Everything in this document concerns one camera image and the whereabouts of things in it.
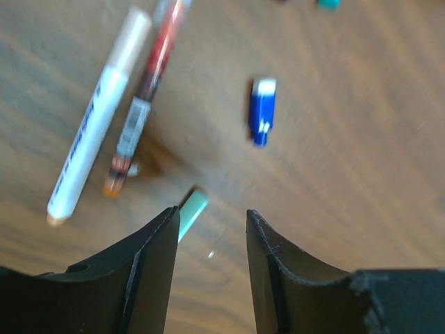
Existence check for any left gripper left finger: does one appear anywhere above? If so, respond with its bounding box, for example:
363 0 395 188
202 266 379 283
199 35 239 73
1 207 180 333

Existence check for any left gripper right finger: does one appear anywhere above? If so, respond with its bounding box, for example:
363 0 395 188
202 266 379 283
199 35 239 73
246 209 444 333

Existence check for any mint cap acrylic marker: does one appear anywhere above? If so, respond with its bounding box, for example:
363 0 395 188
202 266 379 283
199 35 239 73
178 187 209 242

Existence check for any orange tip white marker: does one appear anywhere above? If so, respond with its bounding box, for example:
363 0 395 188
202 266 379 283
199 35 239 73
47 6 152 227

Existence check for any blue marker cap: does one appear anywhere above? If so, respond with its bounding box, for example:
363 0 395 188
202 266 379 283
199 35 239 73
248 77 277 147

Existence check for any red clear pen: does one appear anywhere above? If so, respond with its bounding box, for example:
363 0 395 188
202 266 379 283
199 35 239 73
103 0 193 198

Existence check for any teal marker cap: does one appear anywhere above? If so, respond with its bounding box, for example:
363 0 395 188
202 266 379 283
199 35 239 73
317 0 341 11

